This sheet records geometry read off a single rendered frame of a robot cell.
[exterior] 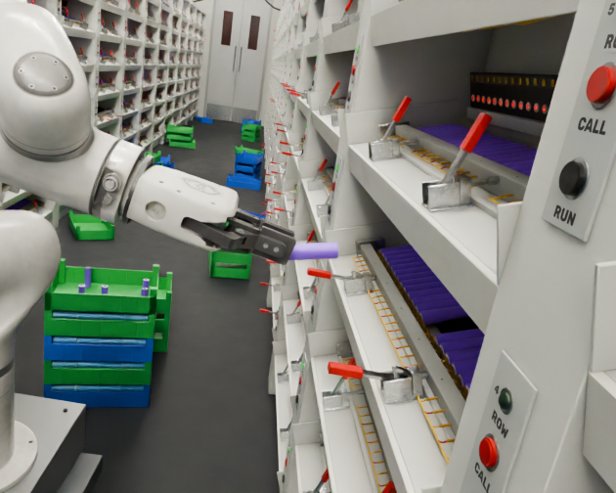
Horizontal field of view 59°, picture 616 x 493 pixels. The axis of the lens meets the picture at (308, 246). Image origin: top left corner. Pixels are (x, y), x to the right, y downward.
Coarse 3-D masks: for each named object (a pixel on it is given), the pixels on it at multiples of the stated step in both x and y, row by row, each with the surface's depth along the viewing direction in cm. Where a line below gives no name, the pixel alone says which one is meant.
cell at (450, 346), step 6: (444, 342) 60; (450, 342) 60; (456, 342) 60; (462, 342) 60; (468, 342) 60; (474, 342) 60; (480, 342) 60; (444, 348) 59; (450, 348) 59; (456, 348) 59; (462, 348) 59; (468, 348) 59
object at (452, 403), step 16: (352, 256) 92; (368, 256) 87; (384, 272) 80; (384, 288) 75; (400, 304) 69; (400, 320) 66; (416, 320) 65; (416, 336) 61; (416, 352) 59; (432, 352) 58; (432, 368) 55; (432, 384) 54; (448, 384) 52; (448, 400) 50; (464, 400) 50; (448, 416) 49
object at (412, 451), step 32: (384, 224) 94; (352, 320) 72; (384, 320) 71; (384, 352) 63; (384, 416) 52; (416, 416) 52; (384, 448) 53; (416, 448) 48; (448, 448) 47; (416, 480) 44
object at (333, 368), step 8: (328, 368) 54; (336, 368) 53; (344, 368) 54; (352, 368) 54; (360, 368) 54; (392, 368) 55; (344, 376) 54; (352, 376) 54; (360, 376) 54; (368, 376) 54; (376, 376) 54; (384, 376) 55; (392, 376) 55
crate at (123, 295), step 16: (64, 272) 166; (80, 272) 169; (96, 272) 170; (112, 272) 171; (128, 272) 172; (144, 272) 173; (64, 288) 164; (96, 288) 168; (112, 288) 170; (128, 288) 171; (48, 304) 150; (64, 304) 151; (80, 304) 152; (96, 304) 153; (112, 304) 154; (128, 304) 155; (144, 304) 156
